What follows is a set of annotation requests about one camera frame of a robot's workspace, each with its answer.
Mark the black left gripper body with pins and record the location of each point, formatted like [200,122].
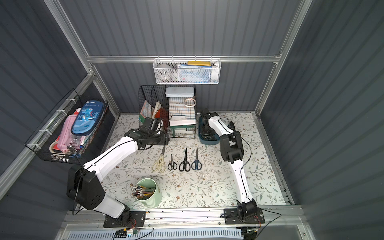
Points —
[163,137]

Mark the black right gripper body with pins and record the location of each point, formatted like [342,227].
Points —
[205,114]

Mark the teal plastic storage box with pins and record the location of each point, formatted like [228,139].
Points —
[203,129]

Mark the cream handled kitchen scissors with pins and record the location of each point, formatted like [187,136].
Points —
[160,165]

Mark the blue handled scissors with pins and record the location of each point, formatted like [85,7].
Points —
[196,164]

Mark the small black scissors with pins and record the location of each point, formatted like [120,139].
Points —
[172,164]

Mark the large black scissors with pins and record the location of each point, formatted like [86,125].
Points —
[185,166]

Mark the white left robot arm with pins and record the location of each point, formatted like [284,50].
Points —
[85,182]

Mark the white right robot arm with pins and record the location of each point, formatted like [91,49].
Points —
[232,152]

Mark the pink patterned notebook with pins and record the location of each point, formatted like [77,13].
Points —
[146,111]

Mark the red booklet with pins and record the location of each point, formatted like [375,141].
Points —
[163,114]

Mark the white paper stack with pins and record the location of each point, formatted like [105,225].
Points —
[156,109]

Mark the white tin case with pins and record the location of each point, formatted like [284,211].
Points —
[180,92]

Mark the pens in cup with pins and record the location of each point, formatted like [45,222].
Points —
[142,193]

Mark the blue white packet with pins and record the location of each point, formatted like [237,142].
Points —
[194,74]

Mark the white hanging mesh basket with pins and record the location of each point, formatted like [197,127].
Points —
[173,73]

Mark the blue dinosaur pencil case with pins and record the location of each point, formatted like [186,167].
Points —
[89,117]

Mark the white tape roll in basket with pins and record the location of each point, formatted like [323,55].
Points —
[163,72]

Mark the green pen cup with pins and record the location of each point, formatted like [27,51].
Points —
[156,199]

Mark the yellow item in basket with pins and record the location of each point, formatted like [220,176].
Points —
[199,63]

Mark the pink pencil case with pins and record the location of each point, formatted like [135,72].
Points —
[67,140]

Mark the black wire desk organizer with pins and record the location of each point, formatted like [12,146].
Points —
[155,94]

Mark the black side wire basket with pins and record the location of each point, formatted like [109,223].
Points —
[44,141]

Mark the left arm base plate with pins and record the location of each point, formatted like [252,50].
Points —
[131,219]

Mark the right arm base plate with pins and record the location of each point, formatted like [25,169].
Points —
[233,217]

